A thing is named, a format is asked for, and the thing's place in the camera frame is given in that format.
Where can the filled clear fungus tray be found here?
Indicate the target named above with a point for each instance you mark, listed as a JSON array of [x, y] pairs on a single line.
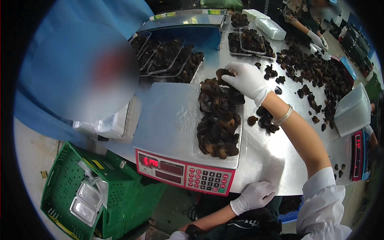
[[251, 41], [269, 49], [234, 45], [239, 21]]

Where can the stack of empty clear trays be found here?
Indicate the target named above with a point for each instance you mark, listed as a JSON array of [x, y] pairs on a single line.
[[268, 27], [111, 124], [352, 112]]

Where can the blue plastic crate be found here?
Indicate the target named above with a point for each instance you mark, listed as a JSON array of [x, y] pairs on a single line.
[[289, 216]]

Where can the person's left fingers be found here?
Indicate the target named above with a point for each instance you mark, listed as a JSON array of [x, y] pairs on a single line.
[[261, 185]]

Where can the person's left hand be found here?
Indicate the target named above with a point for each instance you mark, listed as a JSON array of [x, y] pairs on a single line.
[[252, 198]]

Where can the portion of black fungus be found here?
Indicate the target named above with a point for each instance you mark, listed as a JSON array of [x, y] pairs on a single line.
[[219, 120]]

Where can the red-fronted steel weighing scale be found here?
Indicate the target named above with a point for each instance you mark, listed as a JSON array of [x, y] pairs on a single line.
[[168, 120]]

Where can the person's body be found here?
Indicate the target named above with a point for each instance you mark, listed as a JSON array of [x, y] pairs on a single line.
[[243, 231]]

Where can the blue-sided steel weighing scale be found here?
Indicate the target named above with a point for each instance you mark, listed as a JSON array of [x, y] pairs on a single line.
[[186, 27]]

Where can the red weighing scale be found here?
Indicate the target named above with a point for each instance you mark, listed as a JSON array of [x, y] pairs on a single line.
[[358, 156]]

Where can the group of filled fungus trays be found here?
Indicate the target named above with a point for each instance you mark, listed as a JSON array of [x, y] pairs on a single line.
[[168, 58]]

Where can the cluster of loose fungus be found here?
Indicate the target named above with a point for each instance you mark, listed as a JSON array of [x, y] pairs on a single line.
[[267, 120]]

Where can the green plastic crate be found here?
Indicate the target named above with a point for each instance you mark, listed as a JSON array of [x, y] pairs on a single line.
[[120, 192]]

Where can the person's left thumb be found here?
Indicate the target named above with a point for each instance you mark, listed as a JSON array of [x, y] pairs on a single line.
[[268, 198]]

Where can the stack of dark crates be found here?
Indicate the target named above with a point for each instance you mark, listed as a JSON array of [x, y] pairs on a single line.
[[357, 48]]

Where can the empty clear lidded boxes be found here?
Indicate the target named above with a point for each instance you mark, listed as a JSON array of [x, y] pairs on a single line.
[[88, 198]]

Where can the person's right thumb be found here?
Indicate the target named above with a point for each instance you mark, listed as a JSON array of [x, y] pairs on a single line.
[[230, 80]]

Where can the small fungus scraps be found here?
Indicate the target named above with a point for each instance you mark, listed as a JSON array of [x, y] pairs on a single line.
[[339, 170]]

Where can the black fungus piece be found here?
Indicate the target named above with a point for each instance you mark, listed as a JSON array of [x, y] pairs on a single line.
[[222, 75]]

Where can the person's right fingers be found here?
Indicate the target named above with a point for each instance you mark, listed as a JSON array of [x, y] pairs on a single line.
[[237, 66]]

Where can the large pile of black fungus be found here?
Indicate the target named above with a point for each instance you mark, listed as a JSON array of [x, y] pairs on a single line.
[[318, 72]]

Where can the single brown fungus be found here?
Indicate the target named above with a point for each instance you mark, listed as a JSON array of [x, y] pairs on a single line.
[[252, 120]]

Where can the person's right hand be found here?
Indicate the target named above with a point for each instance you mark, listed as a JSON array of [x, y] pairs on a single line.
[[247, 81]]

